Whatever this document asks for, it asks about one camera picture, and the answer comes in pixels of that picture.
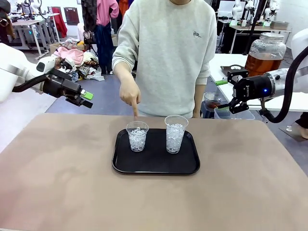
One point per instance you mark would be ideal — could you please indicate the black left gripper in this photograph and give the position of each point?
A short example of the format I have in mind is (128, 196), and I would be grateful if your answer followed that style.
(62, 84)

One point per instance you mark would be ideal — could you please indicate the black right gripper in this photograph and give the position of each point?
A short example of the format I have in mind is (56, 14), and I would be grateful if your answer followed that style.
(255, 87)

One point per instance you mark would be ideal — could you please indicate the short clear iced cup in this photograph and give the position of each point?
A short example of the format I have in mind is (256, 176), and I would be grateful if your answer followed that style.
(137, 142)

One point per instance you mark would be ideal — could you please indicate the tall clear iced cup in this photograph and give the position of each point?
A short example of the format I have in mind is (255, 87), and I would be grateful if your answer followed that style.
(174, 139)

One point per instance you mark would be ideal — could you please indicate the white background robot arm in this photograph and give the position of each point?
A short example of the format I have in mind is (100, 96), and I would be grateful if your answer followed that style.
(270, 12)
(237, 9)

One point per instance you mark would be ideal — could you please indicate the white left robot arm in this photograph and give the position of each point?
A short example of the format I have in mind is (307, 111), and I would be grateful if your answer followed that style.
(9, 62)

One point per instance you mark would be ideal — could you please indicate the person's right forearm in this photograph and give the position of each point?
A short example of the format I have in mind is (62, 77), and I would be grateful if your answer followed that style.
(124, 72)

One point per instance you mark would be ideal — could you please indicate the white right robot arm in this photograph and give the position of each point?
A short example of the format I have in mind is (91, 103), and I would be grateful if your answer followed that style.
(300, 38)

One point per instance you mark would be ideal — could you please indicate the person's left forearm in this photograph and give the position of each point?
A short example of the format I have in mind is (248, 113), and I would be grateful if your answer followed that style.
(196, 96)

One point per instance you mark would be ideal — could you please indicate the person's right hand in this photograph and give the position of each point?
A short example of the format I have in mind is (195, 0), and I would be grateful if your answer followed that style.
(130, 92)

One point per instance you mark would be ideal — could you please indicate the person's left hand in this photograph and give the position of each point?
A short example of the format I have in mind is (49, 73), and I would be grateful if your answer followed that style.
(196, 114)

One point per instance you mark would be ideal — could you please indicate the dark metal tray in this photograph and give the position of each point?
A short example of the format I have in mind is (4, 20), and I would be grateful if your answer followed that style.
(228, 68)

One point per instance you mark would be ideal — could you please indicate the clear plastic storage bin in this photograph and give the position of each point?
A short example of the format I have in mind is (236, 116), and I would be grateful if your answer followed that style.
(243, 116)

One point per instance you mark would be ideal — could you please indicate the glass bowl with dark liquid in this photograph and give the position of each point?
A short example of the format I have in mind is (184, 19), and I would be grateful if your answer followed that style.
(213, 99)

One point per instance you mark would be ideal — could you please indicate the white side table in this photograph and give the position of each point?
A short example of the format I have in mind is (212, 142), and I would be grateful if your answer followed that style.
(226, 60)

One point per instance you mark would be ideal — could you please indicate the pile of colourful clothes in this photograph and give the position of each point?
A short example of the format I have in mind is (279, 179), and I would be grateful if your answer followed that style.
(77, 57)

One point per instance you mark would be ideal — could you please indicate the glass tea dispenser jar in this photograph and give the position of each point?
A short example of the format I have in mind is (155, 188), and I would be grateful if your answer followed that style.
(264, 55)

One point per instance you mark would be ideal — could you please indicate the hanging blue jeans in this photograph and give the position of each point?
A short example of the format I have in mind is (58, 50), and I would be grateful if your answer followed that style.
(104, 48)

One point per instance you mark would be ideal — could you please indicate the small cardboard box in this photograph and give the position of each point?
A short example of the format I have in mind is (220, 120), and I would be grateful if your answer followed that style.
(54, 48)

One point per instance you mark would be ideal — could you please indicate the wooden background table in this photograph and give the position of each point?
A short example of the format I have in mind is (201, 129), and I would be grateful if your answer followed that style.
(260, 28)

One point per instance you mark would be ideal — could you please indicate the black vertical pole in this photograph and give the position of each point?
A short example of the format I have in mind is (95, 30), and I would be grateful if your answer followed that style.
(253, 24)

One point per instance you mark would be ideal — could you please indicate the bystander's leg and shoe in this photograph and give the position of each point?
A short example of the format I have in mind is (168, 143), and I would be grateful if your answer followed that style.
(302, 127)

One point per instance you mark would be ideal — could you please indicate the steel rectangular container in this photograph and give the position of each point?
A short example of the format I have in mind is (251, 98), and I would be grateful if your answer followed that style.
(279, 25)

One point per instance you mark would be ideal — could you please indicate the person in grey sweatshirt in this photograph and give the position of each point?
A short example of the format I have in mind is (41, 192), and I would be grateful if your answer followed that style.
(166, 60)

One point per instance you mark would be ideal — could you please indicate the hanging red garment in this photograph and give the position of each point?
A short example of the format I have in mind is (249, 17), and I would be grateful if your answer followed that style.
(60, 21)

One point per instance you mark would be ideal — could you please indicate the dark red board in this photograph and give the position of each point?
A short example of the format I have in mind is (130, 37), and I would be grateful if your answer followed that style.
(70, 16)

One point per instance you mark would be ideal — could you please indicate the hanging dark patterned garment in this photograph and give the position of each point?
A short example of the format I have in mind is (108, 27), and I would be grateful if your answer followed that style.
(88, 14)

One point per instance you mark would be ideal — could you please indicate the grey metal desk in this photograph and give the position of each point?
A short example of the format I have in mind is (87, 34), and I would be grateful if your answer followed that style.
(29, 24)

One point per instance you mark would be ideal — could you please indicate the black plastic tray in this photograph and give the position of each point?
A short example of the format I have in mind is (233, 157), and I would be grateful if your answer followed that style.
(154, 161)

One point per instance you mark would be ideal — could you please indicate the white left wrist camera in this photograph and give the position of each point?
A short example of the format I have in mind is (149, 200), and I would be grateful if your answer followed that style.
(69, 63)

